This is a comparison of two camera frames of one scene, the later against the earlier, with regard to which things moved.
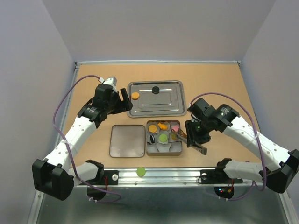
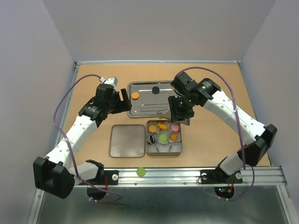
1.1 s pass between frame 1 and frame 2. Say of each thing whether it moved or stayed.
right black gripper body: moved
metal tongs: moved
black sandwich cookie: stayed
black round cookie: stayed
